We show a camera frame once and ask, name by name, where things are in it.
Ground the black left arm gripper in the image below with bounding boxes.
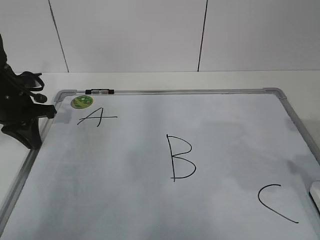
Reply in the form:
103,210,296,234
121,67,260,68
0,64,57,150

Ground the white board eraser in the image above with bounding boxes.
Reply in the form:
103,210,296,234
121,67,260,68
309,181,320,211

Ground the round green magnet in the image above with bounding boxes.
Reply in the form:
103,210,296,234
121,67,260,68
70,95,94,110

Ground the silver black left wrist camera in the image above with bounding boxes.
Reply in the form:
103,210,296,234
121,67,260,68
24,79,45,92

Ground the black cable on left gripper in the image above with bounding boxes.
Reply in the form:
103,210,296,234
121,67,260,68
4,65,48,104

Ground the white board with grey frame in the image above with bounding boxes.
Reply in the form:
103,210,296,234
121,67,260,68
0,87,320,240

